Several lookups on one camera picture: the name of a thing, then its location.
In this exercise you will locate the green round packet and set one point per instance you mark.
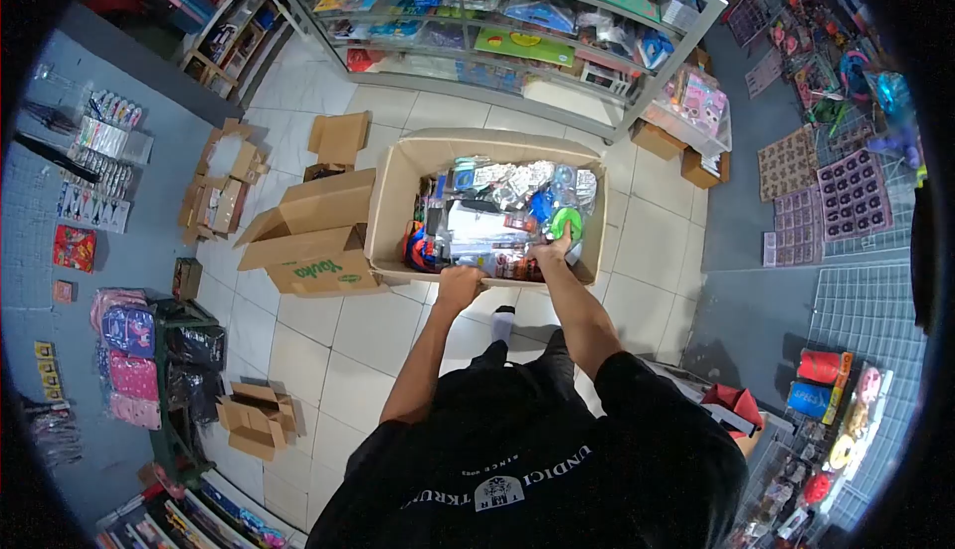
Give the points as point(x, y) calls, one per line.
point(563, 219)

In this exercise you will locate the person's right thumb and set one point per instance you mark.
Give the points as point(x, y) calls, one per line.
point(537, 250)

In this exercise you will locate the green rack of backpacks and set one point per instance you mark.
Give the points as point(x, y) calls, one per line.
point(160, 377)

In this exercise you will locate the heap of flattened cartons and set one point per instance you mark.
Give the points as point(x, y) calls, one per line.
point(220, 183)

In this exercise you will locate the small dark brown box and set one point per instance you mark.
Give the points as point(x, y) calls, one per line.
point(186, 278)

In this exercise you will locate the empty open cardboard box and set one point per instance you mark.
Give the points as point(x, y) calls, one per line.
point(257, 418)

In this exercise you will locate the person's left hand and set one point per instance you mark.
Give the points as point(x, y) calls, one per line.
point(459, 286)

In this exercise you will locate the person's right fingers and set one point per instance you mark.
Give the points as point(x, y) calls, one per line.
point(567, 233)

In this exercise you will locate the person's left fingers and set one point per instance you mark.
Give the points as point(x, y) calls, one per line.
point(462, 273)

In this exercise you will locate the person's body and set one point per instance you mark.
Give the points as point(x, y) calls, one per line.
point(537, 467)

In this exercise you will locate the person's right hand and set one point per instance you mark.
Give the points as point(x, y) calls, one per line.
point(554, 250)

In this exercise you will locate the red bag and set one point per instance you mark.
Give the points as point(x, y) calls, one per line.
point(735, 403)

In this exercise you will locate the closed brown cardboard box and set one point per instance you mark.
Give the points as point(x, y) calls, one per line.
point(656, 140)

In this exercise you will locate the wall display of hanging packets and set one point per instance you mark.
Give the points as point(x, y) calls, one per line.
point(97, 161)

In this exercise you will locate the wooden shelf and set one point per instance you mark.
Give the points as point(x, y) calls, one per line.
point(231, 38)

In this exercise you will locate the brown box with papers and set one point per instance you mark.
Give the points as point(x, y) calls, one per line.
point(703, 168)

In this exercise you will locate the person's legs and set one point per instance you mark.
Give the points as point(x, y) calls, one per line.
point(522, 359)

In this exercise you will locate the pile of packaged goods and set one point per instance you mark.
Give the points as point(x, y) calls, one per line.
point(492, 213)

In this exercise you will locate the large cardboard box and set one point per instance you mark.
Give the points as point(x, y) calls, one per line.
point(395, 198)

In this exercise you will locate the green printed cardboard box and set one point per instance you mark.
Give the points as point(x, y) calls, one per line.
point(317, 247)

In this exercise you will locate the clear bin of pink goods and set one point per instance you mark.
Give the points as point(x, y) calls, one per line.
point(690, 109)

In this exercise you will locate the small open cardboard box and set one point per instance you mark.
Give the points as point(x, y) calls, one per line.
point(339, 139)

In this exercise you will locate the low shelf of books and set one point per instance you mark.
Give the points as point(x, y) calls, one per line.
point(194, 515)

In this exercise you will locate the glass display cabinet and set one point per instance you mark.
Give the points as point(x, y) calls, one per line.
point(492, 34)

